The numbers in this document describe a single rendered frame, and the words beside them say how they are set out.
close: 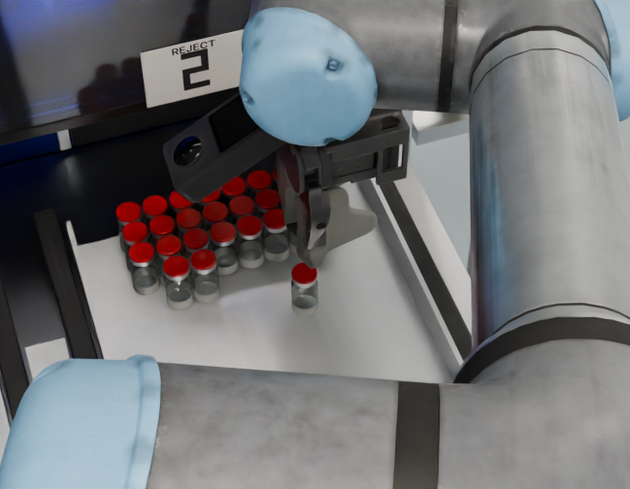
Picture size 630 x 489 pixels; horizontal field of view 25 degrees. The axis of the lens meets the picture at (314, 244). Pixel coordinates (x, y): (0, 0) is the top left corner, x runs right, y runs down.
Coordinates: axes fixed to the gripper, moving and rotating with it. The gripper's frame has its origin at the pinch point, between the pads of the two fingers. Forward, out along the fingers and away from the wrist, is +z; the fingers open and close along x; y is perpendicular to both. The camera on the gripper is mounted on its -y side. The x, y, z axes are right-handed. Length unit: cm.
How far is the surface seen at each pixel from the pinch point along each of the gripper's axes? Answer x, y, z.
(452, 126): 15.7, 19.8, 9.0
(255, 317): 0.0, -3.7, 8.3
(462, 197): 76, 53, 96
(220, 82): 15.3, -1.7, -3.4
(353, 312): -2.0, 4.1, 8.3
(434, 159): 86, 51, 96
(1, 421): -3.3, -25.1, 8.3
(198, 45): 15.3, -3.2, -8.0
